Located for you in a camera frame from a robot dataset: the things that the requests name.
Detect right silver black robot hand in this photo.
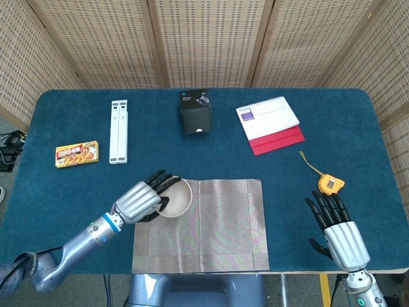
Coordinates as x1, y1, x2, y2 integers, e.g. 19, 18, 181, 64
305, 190, 371, 272

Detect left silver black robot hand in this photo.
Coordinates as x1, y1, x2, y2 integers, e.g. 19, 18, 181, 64
113, 169, 183, 224

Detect beige bowl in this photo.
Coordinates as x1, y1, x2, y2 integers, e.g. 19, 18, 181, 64
153, 177, 193, 219

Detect beige woven placemat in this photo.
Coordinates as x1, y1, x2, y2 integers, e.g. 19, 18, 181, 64
132, 178, 270, 274

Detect blue table cover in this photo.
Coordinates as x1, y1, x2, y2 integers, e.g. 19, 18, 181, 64
0, 88, 404, 275

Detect white folded laptop stand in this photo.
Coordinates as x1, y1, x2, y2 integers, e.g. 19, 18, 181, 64
109, 99, 129, 165

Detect yellow curry box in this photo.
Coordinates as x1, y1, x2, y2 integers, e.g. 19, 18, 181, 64
54, 141, 100, 168

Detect white table leg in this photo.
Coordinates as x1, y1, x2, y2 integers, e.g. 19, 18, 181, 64
280, 274, 288, 307

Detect black cardboard box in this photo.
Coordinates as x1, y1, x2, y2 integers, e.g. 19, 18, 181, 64
178, 90, 213, 136

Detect grey robot torso base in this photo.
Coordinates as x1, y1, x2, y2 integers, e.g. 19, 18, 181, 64
127, 273, 266, 307

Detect red folder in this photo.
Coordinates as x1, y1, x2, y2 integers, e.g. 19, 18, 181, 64
249, 125, 306, 157

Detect white spiral desk calendar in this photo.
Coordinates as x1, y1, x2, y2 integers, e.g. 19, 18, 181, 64
235, 95, 300, 141

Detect woven wooden folding screen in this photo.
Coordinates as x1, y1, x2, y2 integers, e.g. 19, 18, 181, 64
0, 0, 409, 209

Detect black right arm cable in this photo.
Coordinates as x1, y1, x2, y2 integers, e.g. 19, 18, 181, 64
331, 274, 344, 300

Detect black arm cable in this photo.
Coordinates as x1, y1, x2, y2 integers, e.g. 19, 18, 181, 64
331, 274, 344, 300
12, 246, 65, 279

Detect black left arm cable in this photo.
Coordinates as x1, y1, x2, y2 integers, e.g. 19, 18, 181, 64
12, 246, 65, 279

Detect black floor cables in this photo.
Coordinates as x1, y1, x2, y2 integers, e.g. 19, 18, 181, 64
0, 129, 28, 172

